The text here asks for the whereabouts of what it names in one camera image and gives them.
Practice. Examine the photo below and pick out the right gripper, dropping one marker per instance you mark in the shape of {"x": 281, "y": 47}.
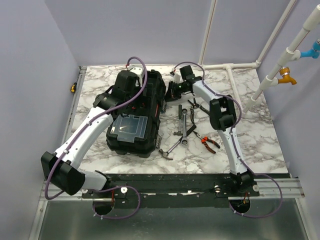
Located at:
{"x": 170, "y": 93}

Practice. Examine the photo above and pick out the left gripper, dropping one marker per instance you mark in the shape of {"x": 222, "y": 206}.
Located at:
{"x": 137, "y": 86}

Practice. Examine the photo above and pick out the black plastic toolbox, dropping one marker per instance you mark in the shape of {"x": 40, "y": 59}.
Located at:
{"x": 136, "y": 130}

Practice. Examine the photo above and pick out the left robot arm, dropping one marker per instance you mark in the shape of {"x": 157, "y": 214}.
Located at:
{"x": 61, "y": 167}

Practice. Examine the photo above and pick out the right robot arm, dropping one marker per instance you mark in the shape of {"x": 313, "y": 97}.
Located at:
{"x": 223, "y": 119}

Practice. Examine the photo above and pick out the silver combination ratchet wrench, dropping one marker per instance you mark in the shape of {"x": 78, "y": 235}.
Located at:
{"x": 184, "y": 140}

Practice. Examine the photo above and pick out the orange black pliers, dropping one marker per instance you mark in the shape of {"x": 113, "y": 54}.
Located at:
{"x": 205, "y": 140}

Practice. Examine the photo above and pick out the claw hammer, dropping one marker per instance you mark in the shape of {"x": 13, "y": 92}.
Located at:
{"x": 165, "y": 154}

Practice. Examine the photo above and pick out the yellow brass faucet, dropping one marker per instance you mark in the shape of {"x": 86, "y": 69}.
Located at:
{"x": 285, "y": 76}

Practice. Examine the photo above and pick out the blue pipe valve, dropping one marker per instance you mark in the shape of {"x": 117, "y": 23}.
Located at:
{"x": 314, "y": 52}

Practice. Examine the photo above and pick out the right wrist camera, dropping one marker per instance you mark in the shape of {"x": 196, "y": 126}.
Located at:
{"x": 176, "y": 78}

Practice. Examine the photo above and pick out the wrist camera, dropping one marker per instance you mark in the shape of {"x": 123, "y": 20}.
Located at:
{"x": 140, "y": 72}
{"x": 176, "y": 78}

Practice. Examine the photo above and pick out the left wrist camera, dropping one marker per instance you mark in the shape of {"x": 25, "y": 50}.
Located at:
{"x": 140, "y": 72}

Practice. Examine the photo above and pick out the black grey wire stripper pliers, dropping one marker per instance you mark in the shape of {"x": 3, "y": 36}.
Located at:
{"x": 195, "y": 105}

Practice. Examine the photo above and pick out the black pruner handle piece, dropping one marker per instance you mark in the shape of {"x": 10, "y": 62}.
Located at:
{"x": 190, "y": 130}

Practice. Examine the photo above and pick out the yellow black screwdriver at wall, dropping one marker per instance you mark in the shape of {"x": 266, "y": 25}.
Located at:
{"x": 73, "y": 88}

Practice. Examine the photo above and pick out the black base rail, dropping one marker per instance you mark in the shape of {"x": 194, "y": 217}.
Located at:
{"x": 172, "y": 191}

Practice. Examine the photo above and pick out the white pvc pipe frame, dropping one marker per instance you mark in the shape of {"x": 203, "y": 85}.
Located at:
{"x": 291, "y": 53}

